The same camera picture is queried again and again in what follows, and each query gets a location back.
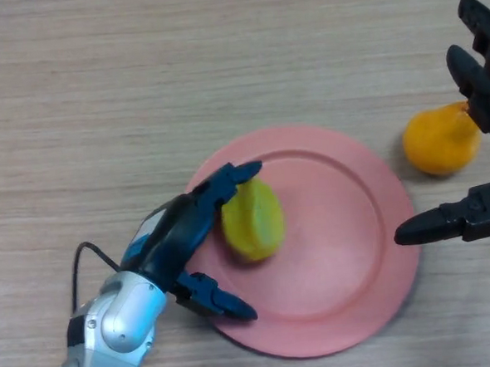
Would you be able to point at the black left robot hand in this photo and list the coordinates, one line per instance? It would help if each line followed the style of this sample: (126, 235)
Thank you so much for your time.
(173, 242)

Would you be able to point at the yellow starfruit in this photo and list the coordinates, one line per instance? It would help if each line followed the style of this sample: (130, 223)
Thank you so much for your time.
(253, 224)

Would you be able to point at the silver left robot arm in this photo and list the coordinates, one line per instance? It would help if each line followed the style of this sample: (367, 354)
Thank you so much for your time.
(120, 320)

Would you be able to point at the pink round plate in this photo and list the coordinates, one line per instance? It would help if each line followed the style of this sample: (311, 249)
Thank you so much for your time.
(336, 248)

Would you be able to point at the orange yellow pear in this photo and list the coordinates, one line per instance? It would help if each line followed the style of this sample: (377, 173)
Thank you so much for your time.
(438, 142)

